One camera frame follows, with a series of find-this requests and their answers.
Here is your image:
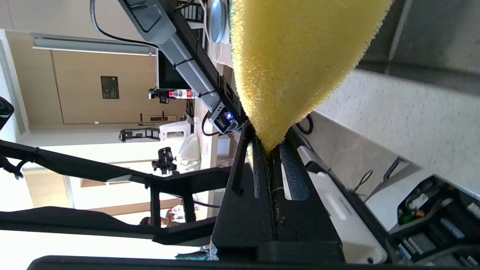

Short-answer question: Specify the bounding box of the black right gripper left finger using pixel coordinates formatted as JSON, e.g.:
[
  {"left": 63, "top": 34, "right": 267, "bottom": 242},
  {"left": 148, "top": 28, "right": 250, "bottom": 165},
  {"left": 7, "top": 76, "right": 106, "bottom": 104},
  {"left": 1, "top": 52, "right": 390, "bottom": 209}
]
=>
[{"left": 211, "top": 124, "right": 279, "bottom": 262}]

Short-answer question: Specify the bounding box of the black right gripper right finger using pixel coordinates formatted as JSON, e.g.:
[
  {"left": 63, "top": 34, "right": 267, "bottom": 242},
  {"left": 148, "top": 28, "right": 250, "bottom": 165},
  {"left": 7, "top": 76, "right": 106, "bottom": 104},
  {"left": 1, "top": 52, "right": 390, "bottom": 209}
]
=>
[{"left": 267, "top": 129, "right": 346, "bottom": 264}]

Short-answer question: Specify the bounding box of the yellow green sponge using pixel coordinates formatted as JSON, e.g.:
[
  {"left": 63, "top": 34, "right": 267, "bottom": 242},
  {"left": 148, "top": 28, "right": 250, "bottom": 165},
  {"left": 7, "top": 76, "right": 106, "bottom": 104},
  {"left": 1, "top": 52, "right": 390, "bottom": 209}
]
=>
[{"left": 229, "top": 0, "right": 394, "bottom": 152}]

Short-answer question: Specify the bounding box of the white black robot chassis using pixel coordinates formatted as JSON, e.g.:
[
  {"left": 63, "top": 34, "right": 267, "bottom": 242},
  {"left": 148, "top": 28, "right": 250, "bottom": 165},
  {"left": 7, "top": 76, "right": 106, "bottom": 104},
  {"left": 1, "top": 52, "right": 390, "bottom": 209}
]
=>
[{"left": 296, "top": 144, "right": 480, "bottom": 270}]

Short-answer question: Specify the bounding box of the white plastic bag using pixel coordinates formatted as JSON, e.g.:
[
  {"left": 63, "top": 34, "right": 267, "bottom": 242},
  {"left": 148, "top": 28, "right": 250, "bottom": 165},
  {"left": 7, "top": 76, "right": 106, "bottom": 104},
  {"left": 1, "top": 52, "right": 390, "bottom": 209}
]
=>
[{"left": 178, "top": 133, "right": 202, "bottom": 162}]

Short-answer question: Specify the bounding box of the red label water bottle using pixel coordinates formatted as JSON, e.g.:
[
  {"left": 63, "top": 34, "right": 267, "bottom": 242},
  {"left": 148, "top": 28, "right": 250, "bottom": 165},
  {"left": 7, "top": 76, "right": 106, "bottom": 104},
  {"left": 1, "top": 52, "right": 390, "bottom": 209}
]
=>
[{"left": 168, "top": 89, "right": 195, "bottom": 100}]

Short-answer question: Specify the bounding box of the black computer monitor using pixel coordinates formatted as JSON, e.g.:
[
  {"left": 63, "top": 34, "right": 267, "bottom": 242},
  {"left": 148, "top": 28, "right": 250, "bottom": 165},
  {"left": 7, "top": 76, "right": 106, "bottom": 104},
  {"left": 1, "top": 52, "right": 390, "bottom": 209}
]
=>
[{"left": 157, "top": 51, "right": 192, "bottom": 90}]

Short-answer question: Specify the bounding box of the black door sign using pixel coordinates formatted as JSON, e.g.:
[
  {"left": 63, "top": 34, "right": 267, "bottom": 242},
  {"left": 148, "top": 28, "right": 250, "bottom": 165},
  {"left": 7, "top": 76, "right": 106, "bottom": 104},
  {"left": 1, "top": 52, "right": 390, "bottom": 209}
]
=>
[{"left": 100, "top": 76, "right": 120, "bottom": 99}]

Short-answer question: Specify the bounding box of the beige wooden door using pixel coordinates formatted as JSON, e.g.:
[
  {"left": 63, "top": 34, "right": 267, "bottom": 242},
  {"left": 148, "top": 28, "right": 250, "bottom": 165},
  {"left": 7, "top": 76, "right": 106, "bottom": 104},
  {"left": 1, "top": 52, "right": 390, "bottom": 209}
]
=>
[{"left": 52, "top": 50, "right": 188, "bottom": 125}]

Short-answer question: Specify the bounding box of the black coiled floor cable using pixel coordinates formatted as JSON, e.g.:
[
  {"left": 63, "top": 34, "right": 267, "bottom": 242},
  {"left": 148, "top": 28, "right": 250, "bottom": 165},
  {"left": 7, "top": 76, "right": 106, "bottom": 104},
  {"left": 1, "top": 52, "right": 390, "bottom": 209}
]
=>
[{"left": 295, "top": 114, "right": 314, "bottom": 135}]

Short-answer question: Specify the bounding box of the black camera on tripod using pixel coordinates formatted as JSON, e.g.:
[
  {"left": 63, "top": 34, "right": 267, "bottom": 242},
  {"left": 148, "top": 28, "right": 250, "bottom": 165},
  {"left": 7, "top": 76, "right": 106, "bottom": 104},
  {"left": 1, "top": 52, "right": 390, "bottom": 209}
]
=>
[{"left": 151, "top": 147, "right": 177, "bottom": 176}]

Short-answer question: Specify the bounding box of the black robot torso frame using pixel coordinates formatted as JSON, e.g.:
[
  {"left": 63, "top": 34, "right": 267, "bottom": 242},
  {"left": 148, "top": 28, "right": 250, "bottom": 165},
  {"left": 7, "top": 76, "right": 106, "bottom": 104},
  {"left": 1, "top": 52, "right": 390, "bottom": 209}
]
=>
[{"left": 0, "top": 139, "right": 235, "bottom": 246}]

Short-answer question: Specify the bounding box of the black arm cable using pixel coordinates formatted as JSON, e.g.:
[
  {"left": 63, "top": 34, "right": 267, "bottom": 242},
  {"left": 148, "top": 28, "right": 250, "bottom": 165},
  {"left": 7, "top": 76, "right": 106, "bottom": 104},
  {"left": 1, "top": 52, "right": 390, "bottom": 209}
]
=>
[{"left": 89, "top": 0, "right": 160, "bottom": 51}]

